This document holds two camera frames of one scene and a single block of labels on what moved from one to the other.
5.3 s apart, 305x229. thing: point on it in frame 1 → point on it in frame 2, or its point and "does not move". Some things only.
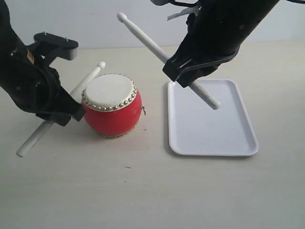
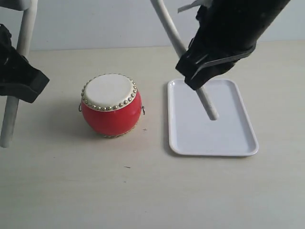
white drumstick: [122, 17] → [181, 45]
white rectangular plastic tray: [195, 128] does not move
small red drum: [113, 105] does not move
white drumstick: [77, 94] → [11, 111]
